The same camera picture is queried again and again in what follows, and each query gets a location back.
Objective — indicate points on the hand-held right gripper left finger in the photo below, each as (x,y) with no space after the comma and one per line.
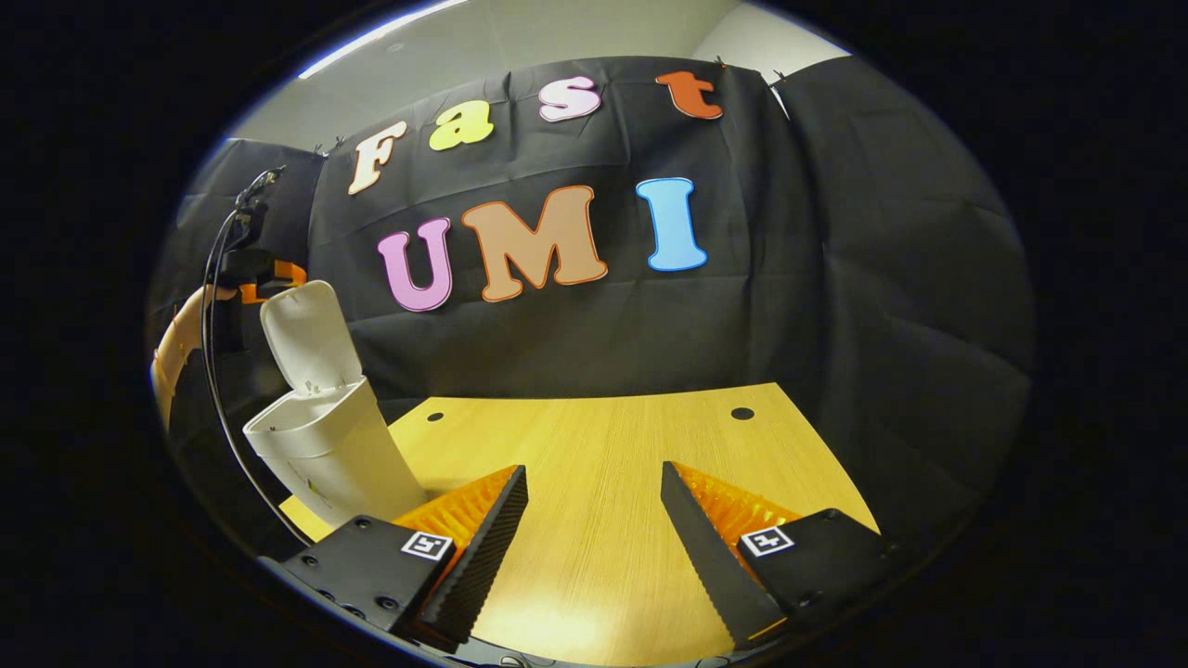
(483,547)

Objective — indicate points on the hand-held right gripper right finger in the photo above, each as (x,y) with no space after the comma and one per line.
(703,557)

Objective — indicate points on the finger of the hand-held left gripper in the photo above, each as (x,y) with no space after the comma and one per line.
(251,295)

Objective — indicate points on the white desktop garbage bin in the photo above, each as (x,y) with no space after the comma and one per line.
(325,445)

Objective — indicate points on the wooden desktop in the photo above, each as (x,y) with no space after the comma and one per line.
(594,464)

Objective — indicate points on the black backdrop cloth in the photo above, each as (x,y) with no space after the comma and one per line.
(835,306)

